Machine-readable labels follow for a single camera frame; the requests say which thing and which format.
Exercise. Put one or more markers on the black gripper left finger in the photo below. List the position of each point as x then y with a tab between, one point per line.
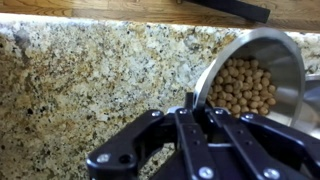
133	140

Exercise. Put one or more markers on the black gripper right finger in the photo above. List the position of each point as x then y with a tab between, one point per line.
276	140

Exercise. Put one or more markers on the dark metal stand foot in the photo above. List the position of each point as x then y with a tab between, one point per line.
233	10

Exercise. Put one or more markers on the silver metal bowl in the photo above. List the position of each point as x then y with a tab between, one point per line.
310	106
283	66

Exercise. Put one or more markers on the beige chickpeas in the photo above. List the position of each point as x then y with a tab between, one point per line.
243	86

